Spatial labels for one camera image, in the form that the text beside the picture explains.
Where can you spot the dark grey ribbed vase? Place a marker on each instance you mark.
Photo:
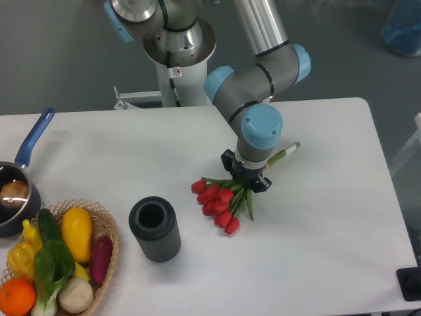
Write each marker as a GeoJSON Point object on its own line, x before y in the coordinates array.
{"type": "Point", "coordinates": [153, 222]}

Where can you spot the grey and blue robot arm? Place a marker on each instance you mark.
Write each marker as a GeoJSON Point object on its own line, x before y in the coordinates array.
{"type": "Point", "coordinates": [240, 97]}

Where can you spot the orange fruit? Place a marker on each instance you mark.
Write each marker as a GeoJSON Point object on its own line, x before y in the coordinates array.
{"type": "Point", "coordinates": [18, 296]}

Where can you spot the brown bread roll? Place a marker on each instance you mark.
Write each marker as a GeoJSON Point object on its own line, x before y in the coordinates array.
{"type": "Point", "coordinates": [14, 194]}

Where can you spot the blue handled saucepan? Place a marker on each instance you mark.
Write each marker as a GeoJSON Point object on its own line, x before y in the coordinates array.
{"type": "Point", "coordinates": [11, 219]}

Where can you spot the blue plastic bag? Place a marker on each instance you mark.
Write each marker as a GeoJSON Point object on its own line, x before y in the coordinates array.
{"type": "Point", "coordinates": [401, 31]}

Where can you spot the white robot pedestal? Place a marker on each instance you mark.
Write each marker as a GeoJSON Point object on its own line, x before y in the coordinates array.
{"type": "Point", "coordinates": [180, 59]}

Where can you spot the green bok choy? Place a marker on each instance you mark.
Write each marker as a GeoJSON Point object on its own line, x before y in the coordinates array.
{"type": "Point", "coordinates": [53, 265]}

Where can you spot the red tulip bouquet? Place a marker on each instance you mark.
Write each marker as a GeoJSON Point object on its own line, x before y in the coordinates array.
{"type": "Point", "coordinates": [224, 200]}

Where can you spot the white side table frame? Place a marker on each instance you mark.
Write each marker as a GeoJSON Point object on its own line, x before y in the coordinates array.
{"type": "Point", "coordinates": [407, 151]}

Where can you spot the yellow banana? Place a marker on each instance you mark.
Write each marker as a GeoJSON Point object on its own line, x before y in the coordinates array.
{"type": "Point", "coordinates": [80, 272]}

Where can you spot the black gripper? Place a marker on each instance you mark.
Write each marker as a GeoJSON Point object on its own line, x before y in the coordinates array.
{"type": "Point", "coordinates": [246, 170]}

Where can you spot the green cucumber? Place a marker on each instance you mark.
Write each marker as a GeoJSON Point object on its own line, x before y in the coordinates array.
{"type": "Point", "coordinates": [47, 226]}

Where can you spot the yellow squash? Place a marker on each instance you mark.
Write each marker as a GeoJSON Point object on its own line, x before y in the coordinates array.
{"type": "Point", "coordinates": [77, 230]}

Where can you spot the purple eggplant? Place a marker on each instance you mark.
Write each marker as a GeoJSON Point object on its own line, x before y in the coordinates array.
{"type": "Point", "coordinates": [100, 258]}

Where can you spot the black device at edge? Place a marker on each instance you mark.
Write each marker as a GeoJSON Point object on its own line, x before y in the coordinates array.
{"type": "Point", "coordinates": [409, 282]}

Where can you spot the yellow bell pepper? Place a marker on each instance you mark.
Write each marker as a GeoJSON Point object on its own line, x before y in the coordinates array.
{"type": "Point", "coordinates": [21, 260]}

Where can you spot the beige garlic bulb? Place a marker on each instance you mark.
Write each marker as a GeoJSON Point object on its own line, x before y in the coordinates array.
{"type": "Point", "coordinates": [76, 295]}

